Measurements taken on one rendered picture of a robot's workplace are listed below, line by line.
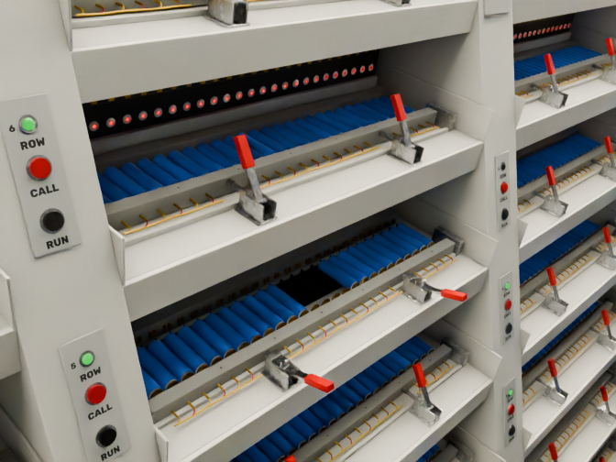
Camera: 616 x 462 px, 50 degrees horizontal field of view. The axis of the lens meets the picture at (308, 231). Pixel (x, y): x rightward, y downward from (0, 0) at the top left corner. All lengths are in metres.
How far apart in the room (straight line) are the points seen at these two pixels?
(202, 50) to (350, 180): 0.27
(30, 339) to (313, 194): 0.35
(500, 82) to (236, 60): 0.50
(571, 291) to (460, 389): 0.43
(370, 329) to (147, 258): 0.36
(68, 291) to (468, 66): 0.66
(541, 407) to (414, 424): 0.46
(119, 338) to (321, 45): 0.38
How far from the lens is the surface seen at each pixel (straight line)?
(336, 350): 0.83
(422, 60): 1.05
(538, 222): 1.25
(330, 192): 0.77
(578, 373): 1.57
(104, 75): 0.59
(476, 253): 1.07
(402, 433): 1.02
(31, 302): 0.57
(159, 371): 0.76
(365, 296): 0.90
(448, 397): 1.10
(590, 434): 1.73
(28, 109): 0.55
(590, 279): 1.52
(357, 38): 0.79
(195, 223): 0.69
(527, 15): 1.14
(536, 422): 1.41
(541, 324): 1.32
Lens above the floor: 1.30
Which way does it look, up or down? 18 degrees down
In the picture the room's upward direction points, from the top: 7 degrees counter-clockwise
